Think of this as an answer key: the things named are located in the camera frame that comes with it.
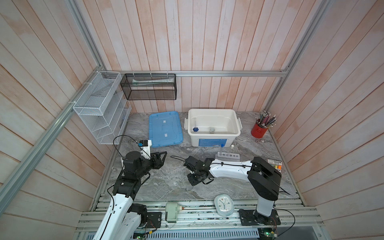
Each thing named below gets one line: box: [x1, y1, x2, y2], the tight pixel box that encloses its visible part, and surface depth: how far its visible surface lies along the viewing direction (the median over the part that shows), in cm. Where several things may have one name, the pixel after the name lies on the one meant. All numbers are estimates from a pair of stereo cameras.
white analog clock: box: [214, 193, 235, 217], surface depth 78 cm
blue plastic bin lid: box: [148, 111, 184, 148], surface depth 113 cm
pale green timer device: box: [165, 202, 183, 223], surface depth 73 cm
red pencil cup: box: [251, 122, 269, 139], surface depth 104 cm
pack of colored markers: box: [267, 158, 283, 173], surface depth 94 cm
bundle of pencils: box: [255, 110, 277, 128], surface depth 100 cm
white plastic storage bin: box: [184, 108, 243, 147], surface depth 105 cm
